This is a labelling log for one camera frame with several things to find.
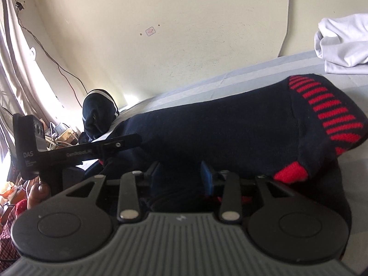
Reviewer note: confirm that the beige curtain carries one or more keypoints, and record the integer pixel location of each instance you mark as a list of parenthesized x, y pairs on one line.
[(11, 72)]

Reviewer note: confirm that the dark folded garment white stripe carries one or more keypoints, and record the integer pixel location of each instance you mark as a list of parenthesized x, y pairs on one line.
[(97, 112)]

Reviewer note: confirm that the navy reindeer pattern sweater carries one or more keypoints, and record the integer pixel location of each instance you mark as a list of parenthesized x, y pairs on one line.
[(230, 126)]

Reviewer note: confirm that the person's left hand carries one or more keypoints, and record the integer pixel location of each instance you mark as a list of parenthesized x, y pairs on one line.
[(37, 195)]

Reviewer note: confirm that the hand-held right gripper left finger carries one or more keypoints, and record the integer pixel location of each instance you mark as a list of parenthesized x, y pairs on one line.
[(154, 176)]

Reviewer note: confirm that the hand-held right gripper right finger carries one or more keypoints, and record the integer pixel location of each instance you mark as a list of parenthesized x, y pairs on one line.
[(207, 178)]

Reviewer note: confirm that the small pink wall sticker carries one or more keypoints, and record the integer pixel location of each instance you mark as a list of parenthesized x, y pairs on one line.
[(150, 31)]

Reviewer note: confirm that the person's left forearm plaid sleeve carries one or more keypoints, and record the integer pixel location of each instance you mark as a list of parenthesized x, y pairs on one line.
[(7, 235)]

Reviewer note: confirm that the white cloth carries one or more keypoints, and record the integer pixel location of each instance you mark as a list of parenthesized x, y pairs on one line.
[(345, 43)]

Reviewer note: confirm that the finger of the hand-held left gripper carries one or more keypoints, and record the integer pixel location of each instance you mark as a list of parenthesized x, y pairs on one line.
[(126, 142)]

